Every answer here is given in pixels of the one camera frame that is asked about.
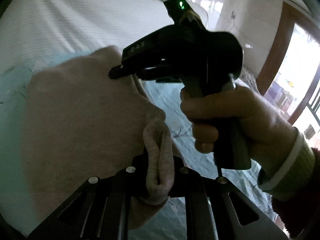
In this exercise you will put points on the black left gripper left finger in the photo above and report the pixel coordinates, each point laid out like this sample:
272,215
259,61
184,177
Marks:
98,209

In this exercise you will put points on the person's right hand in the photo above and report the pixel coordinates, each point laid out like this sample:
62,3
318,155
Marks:
269,137

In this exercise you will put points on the white striped bed sheet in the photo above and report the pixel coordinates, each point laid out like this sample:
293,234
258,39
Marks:
37,31

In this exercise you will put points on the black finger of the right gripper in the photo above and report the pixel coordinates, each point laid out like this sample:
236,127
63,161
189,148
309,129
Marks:
119,71

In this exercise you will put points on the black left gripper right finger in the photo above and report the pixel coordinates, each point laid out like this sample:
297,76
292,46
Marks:
217,209

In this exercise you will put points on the dark sleeve with white cuff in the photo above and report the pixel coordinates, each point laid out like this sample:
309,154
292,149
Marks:
295,190

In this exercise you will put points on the mauve knitted sweater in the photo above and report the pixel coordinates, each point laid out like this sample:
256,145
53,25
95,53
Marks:
79,123

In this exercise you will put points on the brown wooden door frame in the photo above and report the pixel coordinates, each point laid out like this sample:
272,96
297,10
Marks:
289,17

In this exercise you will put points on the teal floral quilt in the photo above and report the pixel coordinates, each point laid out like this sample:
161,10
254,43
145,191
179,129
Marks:
16,207

